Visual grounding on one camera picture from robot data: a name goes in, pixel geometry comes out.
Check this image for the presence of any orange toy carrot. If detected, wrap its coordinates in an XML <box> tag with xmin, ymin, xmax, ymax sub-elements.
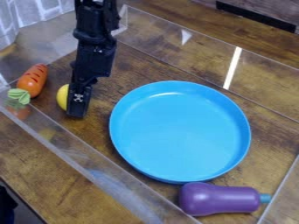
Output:
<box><xmin>8</xmin><ymin>64</ymin><xmax>48</xmax><ymax>105</ymax></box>

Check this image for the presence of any white patterned curtain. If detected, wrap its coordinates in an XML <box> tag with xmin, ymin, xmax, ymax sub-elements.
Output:
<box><xmin>0</xmin><ymin>0</ymin><xmax>75</xmax><ymax>51</ymax></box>

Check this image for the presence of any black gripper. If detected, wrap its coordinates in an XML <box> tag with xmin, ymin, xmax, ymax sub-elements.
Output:
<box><xmin>67</xmin><ymin>18</ymin><xmax>117</xmax><ymax>118</ymax></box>

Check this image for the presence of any purple toy eggplant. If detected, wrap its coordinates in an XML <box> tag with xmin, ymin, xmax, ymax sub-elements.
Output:
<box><xmin>179</xmin><ymin>182</ymin><xmax>271</xmax><ymax>216</ymax></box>

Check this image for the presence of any clear acrylic enclosure wall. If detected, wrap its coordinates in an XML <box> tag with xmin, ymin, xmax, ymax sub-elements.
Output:
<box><xmin>0</xmin><ymin>0</ymin><xmax>299</xmax><ymax>224</ymax></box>

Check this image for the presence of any blue round plastic tray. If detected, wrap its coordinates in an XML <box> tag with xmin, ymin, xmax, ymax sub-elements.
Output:
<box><xmin>109</xmin><ymin>80</ymin><xmax>251</xmax><ymax>184</ymax></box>

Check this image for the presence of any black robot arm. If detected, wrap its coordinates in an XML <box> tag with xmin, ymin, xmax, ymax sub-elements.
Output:
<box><xmin>67</xmin><ymin>0</ymin><xmax>120</xmax><ymax>118</ymax></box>

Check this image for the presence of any yellow toy lemon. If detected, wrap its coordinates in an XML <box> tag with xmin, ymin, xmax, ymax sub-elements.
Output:
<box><xmin>56</xmin><ymin>84</ymin><xmax>69</xmax><ymax>110</ymax></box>

